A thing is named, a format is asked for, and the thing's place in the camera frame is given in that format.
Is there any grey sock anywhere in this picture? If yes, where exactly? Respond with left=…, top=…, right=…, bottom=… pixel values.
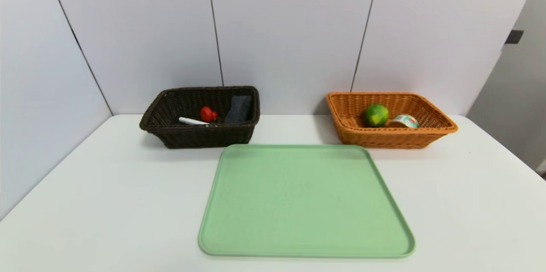
left=224, top=95, right=253, bottom=124

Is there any small red strawberry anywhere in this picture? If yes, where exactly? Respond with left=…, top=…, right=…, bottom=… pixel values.
left=200, top=106, right=219, bottom=123

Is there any white marker pen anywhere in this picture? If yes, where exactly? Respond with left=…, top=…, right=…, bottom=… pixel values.
left=178, top=117, right=216, bottom=127

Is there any green citrus fruit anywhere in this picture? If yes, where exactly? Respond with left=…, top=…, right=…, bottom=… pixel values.
left=363, top=104, right=390, bottom=127

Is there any teal cat food can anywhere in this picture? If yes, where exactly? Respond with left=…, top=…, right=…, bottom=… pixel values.
left=389, top=114, right=420, bottom=129

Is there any dark brown wicker basket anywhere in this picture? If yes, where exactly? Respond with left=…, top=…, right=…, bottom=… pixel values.
left=139, top=86, right=261, bottom=149

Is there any orange wicker basket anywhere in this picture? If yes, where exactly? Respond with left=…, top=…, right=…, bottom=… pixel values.
left=326, top=92, right=459, bottom=149

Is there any light green plastic tray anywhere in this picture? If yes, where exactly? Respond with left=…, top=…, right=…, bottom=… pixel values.
left=198, top=144, right=416, bottom=259

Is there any dark wall plate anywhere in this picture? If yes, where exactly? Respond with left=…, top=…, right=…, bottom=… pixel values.
left=505, top=30, right=525, bottom=45

